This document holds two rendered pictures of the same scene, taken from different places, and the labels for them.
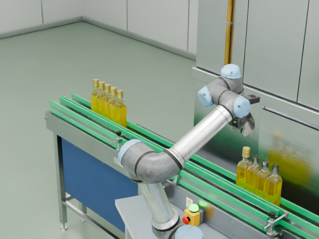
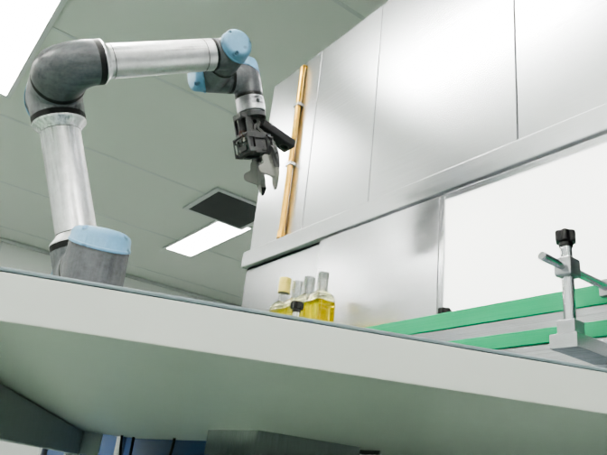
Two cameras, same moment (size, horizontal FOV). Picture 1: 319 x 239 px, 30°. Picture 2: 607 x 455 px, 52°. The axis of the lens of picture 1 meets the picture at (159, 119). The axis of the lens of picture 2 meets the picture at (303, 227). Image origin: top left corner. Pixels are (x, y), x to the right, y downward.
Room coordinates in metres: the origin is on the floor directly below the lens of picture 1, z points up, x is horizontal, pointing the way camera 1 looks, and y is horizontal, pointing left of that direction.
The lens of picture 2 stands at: (0.86, -0.68, 0.64)
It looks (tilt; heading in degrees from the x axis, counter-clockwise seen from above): 22 degrees up; 8
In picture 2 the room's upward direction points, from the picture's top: 7 degrees clockwise
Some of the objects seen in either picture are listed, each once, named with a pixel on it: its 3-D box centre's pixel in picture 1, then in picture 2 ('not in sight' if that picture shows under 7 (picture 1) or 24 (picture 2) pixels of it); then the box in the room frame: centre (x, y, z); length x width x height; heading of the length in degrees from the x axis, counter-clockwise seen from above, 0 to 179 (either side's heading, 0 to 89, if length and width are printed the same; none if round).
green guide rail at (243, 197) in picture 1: (149, 149); not in sight; (2.89, 0.05, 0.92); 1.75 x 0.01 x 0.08; 43
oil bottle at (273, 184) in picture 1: (272, 194); (317, 332); (2.35, -0.53, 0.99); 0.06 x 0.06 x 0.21; 42
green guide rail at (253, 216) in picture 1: (139, 153); not in sight; (2.84, 0.11, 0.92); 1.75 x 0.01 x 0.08; 43
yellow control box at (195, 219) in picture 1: (193, 216); not in sight; (2.45, -0.17, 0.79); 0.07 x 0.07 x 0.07; 43
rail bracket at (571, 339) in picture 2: not in sight; (579, 312); (1.71, -0.95, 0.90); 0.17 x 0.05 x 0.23; 133
